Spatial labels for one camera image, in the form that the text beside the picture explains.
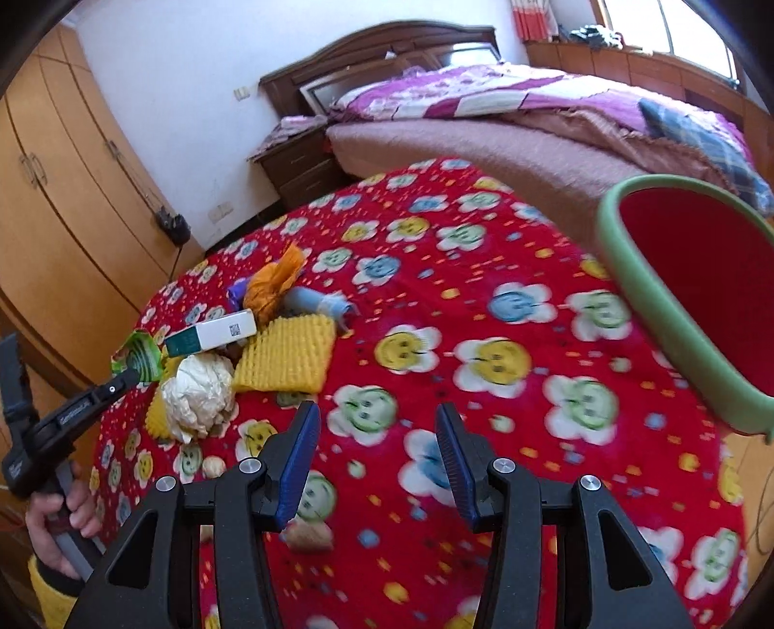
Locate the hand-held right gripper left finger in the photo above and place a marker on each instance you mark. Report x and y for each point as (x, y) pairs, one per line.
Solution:
(299, 465)

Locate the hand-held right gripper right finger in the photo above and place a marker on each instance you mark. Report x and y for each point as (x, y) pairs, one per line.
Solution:
(459, 472)

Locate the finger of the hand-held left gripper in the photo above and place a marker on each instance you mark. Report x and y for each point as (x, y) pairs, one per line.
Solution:
(97, 399)

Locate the green snack wrapper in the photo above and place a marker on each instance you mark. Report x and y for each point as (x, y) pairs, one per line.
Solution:
(140, 357)

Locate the small yellow foam net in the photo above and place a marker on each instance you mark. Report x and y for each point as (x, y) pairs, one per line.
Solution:
(156, 417)

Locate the white paper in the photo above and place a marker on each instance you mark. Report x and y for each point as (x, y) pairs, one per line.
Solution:
(196, 390)

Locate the large yellow foam net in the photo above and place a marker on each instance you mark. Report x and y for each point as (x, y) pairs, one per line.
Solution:
(287, 354)

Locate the white and green box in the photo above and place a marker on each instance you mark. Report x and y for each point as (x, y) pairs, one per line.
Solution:
(211, 331)

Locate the orange plastic bag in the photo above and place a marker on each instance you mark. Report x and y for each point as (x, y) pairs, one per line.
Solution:
(275, 281)

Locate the red bin with green rim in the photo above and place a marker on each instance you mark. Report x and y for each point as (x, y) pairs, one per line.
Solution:
(695, 272)

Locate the person's left forearm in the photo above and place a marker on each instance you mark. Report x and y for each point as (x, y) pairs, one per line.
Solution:
(48, 599)

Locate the person's left hand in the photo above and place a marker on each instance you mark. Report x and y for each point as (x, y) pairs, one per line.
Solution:
(48, 520)

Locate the peanut shell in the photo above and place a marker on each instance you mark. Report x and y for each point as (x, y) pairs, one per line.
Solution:
(311, 535)

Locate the small wooden stick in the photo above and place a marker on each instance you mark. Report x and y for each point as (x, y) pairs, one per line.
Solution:
(213, 465)

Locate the red flower-print blanket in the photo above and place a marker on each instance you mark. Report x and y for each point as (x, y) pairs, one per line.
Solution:
(423, 290)

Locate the light wooden wardrobe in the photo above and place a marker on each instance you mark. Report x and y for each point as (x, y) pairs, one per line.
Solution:
(60, 199)

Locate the dark wooden nightstand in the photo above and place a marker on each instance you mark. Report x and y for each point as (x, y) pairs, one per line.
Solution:
(296, 166)

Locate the bed with purple quilt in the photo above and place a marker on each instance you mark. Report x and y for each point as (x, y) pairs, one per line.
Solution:
(435, 145)

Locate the purple cloth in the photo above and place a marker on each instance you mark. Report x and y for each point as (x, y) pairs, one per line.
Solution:
(284, 130)

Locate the purple patterned quilt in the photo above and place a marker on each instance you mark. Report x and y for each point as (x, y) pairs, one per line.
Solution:
(484, 91)

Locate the blue plaid blanket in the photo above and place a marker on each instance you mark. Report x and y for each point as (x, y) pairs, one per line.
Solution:
(701, 139)

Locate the dark wooden bed headboard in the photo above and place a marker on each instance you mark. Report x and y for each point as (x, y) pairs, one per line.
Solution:
(393, 48)

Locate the dark clothes pile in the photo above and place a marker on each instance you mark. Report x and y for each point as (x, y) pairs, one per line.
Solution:
(595, 35)

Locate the red patterned curtain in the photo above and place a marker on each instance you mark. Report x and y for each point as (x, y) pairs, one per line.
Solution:
(532, 18)

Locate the window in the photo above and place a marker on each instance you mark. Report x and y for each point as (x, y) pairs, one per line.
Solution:
(665, 30)

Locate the black wall charger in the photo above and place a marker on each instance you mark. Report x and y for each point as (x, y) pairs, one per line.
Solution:
(172, 225)

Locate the white wall socket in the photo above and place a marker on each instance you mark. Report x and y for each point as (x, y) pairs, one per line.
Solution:
(221, 211)

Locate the white wall switch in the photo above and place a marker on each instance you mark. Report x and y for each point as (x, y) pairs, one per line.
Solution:
(242, 92)

